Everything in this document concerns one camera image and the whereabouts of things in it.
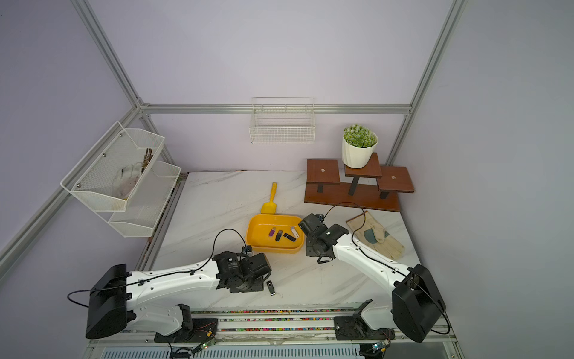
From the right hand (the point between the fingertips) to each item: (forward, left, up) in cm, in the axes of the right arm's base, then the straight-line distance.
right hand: (317, 251), depth 84 cm
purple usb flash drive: (+13, +19, -7) cm, 24 cm away
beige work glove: (+9, -27, -6) cm, 29 cm away
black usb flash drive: (+10, +11, -7) cm, 16 cm away
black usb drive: (+11, +15, -6) cm, 20 cm away
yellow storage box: (+14, +25, -6) cm, 29 cm away
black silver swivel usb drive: (-11, +18, -7) cm, 22 cm away
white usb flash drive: (+12, +9, -6) cm, 16 cm away
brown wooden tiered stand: (+30, -25, +2) cm, 39 cm away
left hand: (-12, +23, -1) cm, 26 cm away
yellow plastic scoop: (+27, +20, -7) cm, 34 cm away
